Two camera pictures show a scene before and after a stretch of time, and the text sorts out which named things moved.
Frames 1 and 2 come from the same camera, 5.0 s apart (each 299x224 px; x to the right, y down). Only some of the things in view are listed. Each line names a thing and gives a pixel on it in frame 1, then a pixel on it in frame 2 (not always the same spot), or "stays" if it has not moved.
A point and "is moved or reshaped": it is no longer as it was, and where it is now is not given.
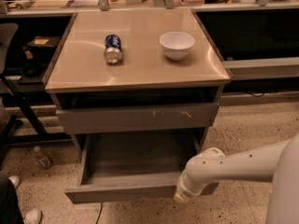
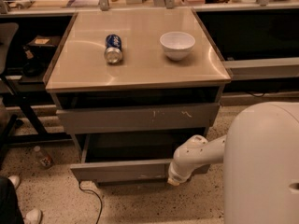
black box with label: x=42 y=46 stays
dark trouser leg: x=9 y=209 stays
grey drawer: x=134 y=167 is moved or reshaped
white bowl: x=177 y=45 stays
